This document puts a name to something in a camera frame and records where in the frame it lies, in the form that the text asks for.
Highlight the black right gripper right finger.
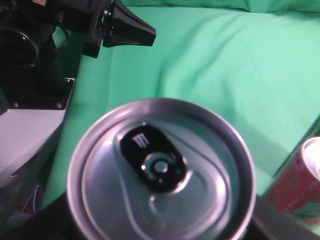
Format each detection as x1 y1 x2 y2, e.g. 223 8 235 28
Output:
251 196 320 240

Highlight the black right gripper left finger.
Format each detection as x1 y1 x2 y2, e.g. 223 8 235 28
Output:
102 0 157 48

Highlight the black Monster energy can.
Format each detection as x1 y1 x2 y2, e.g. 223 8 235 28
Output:
66 97 257 240

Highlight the pink red drink can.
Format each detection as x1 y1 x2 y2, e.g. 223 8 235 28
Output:
262 136 320 230

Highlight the green backdrop cloth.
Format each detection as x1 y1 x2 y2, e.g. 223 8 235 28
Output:
42 0 320 207

